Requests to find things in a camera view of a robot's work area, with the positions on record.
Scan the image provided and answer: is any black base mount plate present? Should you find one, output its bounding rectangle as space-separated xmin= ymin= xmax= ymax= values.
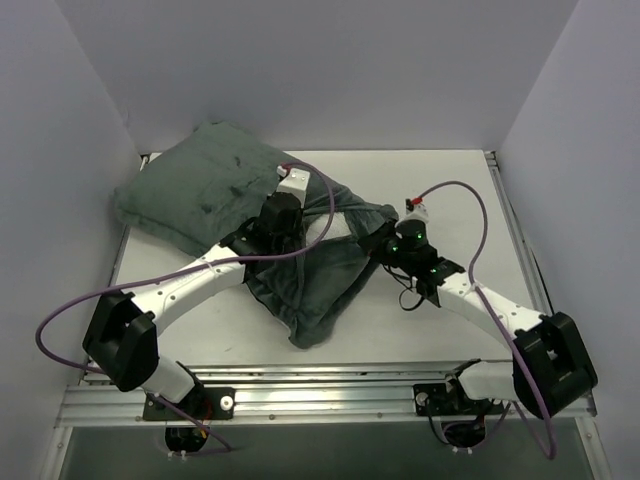
xmin=412 ymin=382 xmax=505 ymax=417
xmin=142 ymin=387 xmax=236 ymax=422

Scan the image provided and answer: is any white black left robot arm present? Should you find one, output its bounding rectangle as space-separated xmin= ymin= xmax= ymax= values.
xmin=82 ymin=193 xmax=302 ymax=419

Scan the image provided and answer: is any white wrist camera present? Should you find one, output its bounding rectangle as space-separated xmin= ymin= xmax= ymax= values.
xmin=402 ymin=197 xmax=429 ymax=224
xmin=276 ymin=165 xmax=311 ymax=207

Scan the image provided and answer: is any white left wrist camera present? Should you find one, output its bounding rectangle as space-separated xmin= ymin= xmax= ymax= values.
xmin=276 ymin=165 xmax=311 ymax=207

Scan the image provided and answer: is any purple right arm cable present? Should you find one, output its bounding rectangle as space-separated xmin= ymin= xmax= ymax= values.
xmin=409 ymin=180 xmax=559 ymax=460

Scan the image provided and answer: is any white pillow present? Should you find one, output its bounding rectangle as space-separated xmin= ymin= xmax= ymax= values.
xmin=305 ymin=212 xmax=352 ymax=245

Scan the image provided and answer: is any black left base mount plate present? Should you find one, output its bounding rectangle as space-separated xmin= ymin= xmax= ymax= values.
xmin=142 ymin=387 xmax=236 ymax=422

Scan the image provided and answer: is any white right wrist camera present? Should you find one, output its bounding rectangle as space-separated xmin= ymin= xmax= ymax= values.
xmin=402 ymin=197 xmax=429 ymax=224

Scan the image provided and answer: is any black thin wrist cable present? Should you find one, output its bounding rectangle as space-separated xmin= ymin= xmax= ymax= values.
xmin=382 ymin=264 xmax=436 ymax=312

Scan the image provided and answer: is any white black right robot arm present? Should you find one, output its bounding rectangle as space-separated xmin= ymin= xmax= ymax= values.
xmin=358 ymin=220 xmax=598 ymax=419

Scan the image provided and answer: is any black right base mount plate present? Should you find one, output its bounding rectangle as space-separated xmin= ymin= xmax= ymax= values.
xmin=412 ymin=382 xmax=505 ymax=417

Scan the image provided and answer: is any aluminium front rail frame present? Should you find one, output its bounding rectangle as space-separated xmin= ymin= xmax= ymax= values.
xmin=53 ymin=362 xmax=599 ymax=426

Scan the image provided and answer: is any zebra and green pillowcase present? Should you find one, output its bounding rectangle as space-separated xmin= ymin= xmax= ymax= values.
xmin=114 ymin=123 xmax=398 ymax=349

